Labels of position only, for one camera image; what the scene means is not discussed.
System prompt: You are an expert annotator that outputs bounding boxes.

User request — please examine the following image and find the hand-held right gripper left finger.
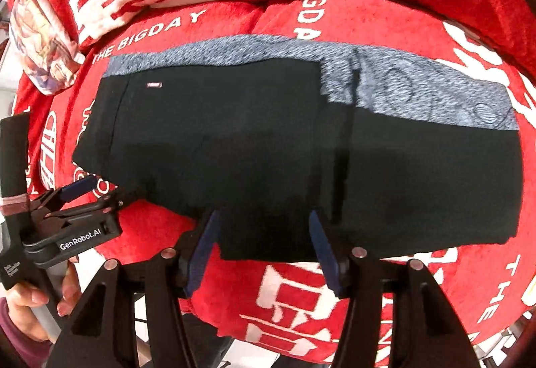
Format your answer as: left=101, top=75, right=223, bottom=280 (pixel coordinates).
left=46, top=209, right=223, bottom=368

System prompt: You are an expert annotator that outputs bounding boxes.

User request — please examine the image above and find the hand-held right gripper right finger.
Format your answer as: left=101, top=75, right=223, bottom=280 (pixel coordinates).
left=308, top=209, right=482, bottom=368

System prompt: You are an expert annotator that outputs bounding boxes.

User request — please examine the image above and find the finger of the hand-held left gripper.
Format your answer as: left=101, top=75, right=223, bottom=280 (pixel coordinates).
left=54, top=191, right=129, bottom=227
left=42, top=175, right=106, bottom=210

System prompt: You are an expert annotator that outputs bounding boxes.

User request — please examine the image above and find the black pants grey leaf trim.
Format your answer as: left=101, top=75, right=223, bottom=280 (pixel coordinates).
left=71, top=33, right=525, bottom=264

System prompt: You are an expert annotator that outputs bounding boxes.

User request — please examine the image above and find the person's left hand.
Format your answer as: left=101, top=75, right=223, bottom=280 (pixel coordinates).
left=7, top=261, right=83, bottom=342

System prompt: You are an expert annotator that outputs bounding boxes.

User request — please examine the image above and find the pale picture-print cushion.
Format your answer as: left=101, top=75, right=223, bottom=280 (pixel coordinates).
left=8, top=0, right=87, bottom=96

